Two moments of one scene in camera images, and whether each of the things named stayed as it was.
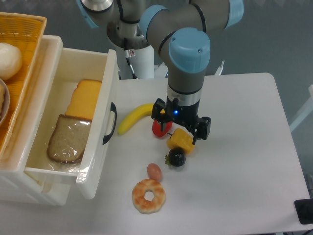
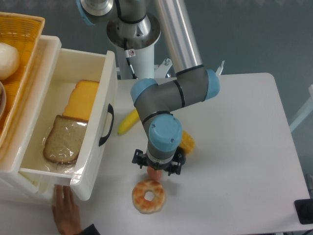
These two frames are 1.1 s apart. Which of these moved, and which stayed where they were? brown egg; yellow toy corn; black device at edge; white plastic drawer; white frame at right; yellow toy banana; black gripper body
Moved: black gripper body
Stayed: yellow toy banana; yellow toy corn; white frame at right; brown egg; white plastic drawer; black device at edge
